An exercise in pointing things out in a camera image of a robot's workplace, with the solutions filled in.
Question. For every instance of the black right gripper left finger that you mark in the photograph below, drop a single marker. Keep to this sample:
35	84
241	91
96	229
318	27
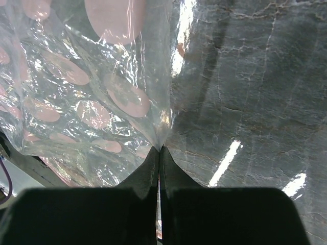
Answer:
124	214

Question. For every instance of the clear pink-dotted zip bag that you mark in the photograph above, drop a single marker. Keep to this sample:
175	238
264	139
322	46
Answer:
90	86

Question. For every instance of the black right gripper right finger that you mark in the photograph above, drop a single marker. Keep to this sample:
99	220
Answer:
194	214

